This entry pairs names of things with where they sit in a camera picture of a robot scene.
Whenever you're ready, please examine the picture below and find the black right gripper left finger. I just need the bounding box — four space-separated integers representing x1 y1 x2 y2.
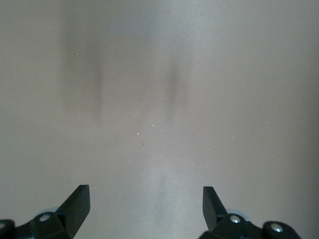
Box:
29 184 91 239

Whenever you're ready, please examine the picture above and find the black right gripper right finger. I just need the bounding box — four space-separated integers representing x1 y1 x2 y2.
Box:
199 186 265 239

